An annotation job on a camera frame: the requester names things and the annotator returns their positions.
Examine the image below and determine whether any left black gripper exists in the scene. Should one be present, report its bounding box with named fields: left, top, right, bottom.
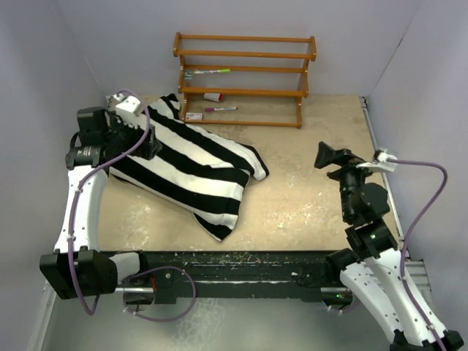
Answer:
left=104, top=111, right=162, bottom=161

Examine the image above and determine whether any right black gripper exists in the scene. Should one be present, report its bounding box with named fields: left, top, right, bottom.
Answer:
left=313, top=141, right=380, bottom=219

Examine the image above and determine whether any black white striped pillowcase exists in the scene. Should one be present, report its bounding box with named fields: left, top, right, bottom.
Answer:
left=110, top=94, right=269, bottom=241

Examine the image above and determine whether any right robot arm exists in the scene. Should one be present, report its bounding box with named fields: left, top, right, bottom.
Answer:
left=314, top=142, right=464, bottom=350

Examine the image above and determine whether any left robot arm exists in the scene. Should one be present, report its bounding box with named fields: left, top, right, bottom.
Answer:
left=39, top=104, right=162, bottom=300

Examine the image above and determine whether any small white card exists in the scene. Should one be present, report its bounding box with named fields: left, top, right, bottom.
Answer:
left=185, top=113, right=203, bottom=121

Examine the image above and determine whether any small grey green object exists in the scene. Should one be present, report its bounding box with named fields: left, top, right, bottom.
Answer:
left=184, top=71, right=194, bottom=80

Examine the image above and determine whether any red white small box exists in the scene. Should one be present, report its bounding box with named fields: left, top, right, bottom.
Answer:
left=203, top=93, right=224, bottom=102

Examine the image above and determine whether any pink capped marker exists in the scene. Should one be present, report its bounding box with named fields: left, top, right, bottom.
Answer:
left=204, top=107, right=238, bottom=112

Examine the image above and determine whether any wooden shoe rack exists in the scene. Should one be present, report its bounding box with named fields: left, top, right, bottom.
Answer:
left=173, top=32, right=317, bottom=129

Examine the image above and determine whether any green capped marker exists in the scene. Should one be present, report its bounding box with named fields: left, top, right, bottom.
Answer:
left=193, top=69, right=231, bottom=75

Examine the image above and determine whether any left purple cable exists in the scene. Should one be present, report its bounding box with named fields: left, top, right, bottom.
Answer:
left=67, top=88, right=154, bottom=316

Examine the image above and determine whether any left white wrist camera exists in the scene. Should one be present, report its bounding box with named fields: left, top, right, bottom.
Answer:
left=112, top=93, right=141, bottom=123

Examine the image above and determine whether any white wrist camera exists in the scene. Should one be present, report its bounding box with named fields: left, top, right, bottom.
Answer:
left=112, top=93, right=141, bottom=123
left=356, top=149, right=398, bottom=173

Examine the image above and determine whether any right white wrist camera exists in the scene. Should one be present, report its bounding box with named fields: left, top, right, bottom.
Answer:
left=356, top=149, right=398, bottom=173

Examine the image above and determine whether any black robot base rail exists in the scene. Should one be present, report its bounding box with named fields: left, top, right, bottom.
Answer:
left=118, top=251, right=352, bottom=308

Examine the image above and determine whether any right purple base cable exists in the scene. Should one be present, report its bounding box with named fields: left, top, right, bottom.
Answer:
left=323, top=292, right=361, bottom=315

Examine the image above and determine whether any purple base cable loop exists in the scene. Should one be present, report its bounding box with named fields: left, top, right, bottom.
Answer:
left=122, top=265, right=197, bottom=323

